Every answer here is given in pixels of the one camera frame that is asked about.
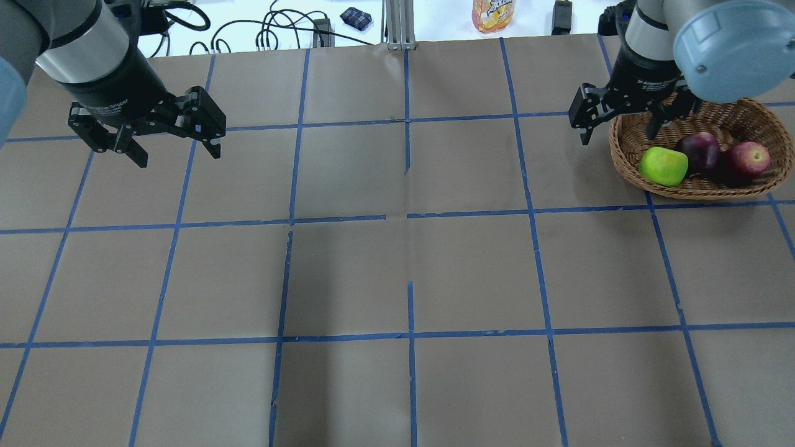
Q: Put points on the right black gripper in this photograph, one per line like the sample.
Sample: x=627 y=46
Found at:
x=647 y=73

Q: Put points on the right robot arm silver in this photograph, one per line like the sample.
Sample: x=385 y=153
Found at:
x=677 y=55

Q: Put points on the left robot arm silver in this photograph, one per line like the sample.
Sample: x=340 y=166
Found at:
x=90 y=49

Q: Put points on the aluminium frame post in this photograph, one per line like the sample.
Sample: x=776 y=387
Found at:
x=398 y=25

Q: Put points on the dark red apple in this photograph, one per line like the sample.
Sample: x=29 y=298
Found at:
x=702 y=150

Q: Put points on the orange juice bottle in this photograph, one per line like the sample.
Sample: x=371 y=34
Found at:
x=492 y=16

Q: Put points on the wicker basket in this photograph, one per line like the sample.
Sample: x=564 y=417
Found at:
x=743 y=121

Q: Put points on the black power adapter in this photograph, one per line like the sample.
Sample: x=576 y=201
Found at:
x=562 y=20

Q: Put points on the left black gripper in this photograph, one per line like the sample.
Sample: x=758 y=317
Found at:
x=119 y=85

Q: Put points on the green apple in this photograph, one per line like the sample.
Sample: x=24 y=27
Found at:
x=663 y=166

